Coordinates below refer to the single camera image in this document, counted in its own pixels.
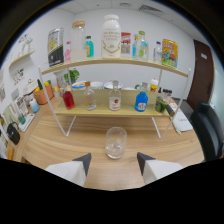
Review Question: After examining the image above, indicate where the orange basket with items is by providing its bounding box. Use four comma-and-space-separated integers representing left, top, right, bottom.
33, 79, 55, 105

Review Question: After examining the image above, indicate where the black bag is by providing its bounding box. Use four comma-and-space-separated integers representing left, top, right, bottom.
6, 122, 21, 145

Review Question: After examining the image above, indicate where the wooden wall shelf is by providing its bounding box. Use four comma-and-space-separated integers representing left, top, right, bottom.
9, 49, 36, 69

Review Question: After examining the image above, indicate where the red and white carton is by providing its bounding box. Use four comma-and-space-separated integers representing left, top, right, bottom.
120, 31, 132, 58

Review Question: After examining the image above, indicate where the blue liquid bottle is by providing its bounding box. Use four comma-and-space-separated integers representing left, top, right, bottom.
134, 82, 149, 113

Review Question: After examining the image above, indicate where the wooden-handled muddler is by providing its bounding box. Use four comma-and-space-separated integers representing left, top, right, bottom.
165, 104, 176, 118

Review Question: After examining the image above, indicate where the small white and blue bottle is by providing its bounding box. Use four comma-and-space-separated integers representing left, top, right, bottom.
29, 98, 40, 114

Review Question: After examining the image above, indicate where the clear bottle with blue cap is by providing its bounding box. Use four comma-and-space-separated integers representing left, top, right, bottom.
153, 41, 163, 64

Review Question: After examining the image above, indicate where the glass jar with cork lid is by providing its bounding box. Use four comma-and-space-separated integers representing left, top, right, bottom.
71, 20, 88, 62

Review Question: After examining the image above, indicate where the white paper sheet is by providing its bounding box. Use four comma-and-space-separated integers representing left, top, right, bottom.
169, 109, 194, 133

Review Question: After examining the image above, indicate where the clear bottle with orange cap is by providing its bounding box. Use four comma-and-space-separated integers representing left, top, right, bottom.
83, 81, 97, 111

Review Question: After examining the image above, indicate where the clear bottle with green cap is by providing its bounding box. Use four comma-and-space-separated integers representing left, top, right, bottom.
137, 30, 150, 62

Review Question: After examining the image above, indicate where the clear bottle with peach label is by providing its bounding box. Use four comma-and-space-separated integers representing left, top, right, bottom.
108, 80, 122, 112

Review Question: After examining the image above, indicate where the clear drinking glass with ice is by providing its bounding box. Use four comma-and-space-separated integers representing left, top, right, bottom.
105, 126, 128, 160

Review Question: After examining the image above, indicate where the red liquid bottle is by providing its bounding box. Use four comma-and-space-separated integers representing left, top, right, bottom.
62, 85, 76, 110

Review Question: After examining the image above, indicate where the yellow colourful drink can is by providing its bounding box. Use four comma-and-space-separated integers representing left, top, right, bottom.
161, 38, 179, 69

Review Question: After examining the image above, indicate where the white vase with flowers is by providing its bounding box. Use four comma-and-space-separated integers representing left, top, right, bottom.
21, 34, 34, 56

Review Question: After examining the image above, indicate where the slim light blue bottle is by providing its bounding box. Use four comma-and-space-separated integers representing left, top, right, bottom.
132, 33, 139, 58

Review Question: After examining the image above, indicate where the wooden two-tier rack, white frame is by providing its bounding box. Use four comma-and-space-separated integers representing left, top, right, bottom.
37, 56, 193, 139

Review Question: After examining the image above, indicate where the silver black soda water can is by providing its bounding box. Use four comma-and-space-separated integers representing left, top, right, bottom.
47, 27, 65, 68

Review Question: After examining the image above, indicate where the black chair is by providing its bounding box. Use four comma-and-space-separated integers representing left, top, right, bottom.
189, 101, 224, 162

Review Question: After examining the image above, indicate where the potted green plant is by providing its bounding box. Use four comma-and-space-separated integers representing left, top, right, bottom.
64, 68, 81, 84

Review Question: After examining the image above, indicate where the teal bottle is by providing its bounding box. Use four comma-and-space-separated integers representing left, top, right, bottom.
85, 35, 95, 59

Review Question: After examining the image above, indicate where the large white milk bottle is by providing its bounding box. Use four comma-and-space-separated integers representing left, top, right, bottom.
101, 14, 122, 59

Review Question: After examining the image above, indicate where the small pink bottle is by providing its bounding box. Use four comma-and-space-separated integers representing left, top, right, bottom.
64, 40, 72, 63

